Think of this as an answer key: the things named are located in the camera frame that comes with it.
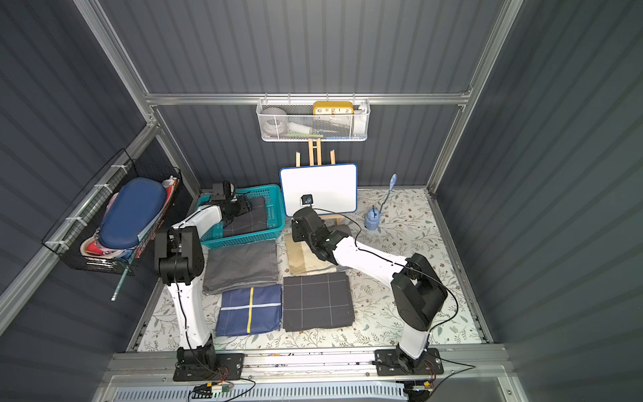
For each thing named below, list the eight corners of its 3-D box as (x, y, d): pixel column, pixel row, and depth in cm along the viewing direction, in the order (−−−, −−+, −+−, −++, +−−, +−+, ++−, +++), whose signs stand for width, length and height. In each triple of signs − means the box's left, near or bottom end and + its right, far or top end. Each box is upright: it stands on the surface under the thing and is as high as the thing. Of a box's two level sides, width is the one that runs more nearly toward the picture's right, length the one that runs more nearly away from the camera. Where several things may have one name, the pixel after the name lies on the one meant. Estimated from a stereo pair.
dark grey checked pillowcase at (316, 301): (279, 331, 82) (278, 329, 80) (285, 276, 94) (284, 273, 93) (354, 331, 82) (354, 329, 80) (350, 275, 94) (351, 273, 93)
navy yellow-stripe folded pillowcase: (218, 337, 81) (215, 336, 79) (224, 293, 90) (222, 291, 88) (281, 329, 82) (281, 327, 81) (281, 286, 92) (280, 284, 90)
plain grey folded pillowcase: (203, 294, 89) (201, 291, 87) (209, 251, 100) (207, 248, 98) (278, 281, 92) (278, 279, 90) (276, 241, 103) (275, 238, 101)
